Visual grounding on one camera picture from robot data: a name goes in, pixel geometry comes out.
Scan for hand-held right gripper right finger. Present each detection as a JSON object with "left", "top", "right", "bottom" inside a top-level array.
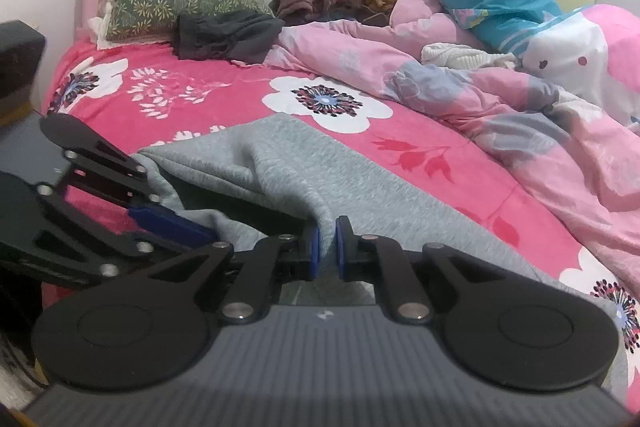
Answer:
[{"left": 336, "top": 216, "right": 506, "bottom": 324}]

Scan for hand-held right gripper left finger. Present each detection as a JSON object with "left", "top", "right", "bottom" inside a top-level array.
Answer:
[{"left": 147, "top": 228, "right": 322, "bottom": 324}]

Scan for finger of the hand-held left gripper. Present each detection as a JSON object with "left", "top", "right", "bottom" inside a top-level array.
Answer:
[
  {"left": 39, "top": 113, "right": 163, "bottom": 208},
  {"left": 30, "top": 182, "right": 221, "bottom": 290}
]

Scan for grey pants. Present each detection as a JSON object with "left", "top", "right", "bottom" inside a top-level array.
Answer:
[{"left": 135, "top": 114, "right": 628, "bottom": 388}]

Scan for pink flower-print blanket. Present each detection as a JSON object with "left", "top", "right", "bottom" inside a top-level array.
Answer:
[{"left": 40, "top": 39, "right": 640, "bottom": 408}]

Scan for green leaf-print pillow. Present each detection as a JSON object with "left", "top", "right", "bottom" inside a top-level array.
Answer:
[{"left": 87, "top": 0, "right": 273, "bottom": 50}]

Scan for dark grey garment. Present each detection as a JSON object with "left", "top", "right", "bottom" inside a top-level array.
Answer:
[{"left": 172, "top": 11, "right": 286, "bottom": 64}]

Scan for pink floral quilt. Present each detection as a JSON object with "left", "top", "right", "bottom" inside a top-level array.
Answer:
[{"left": 265, "top": 0, "right": 640, "bottom": 283}]

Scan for white knit garment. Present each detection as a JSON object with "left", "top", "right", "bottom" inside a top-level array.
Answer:
[{"left": 421, "top": 43, "right": 518, "bottom": 70}]

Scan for teal and pink cartoon quilt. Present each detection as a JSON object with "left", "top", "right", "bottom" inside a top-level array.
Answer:
[{"left": 427, "top": 0, "right": 640, "bottom": 128}]

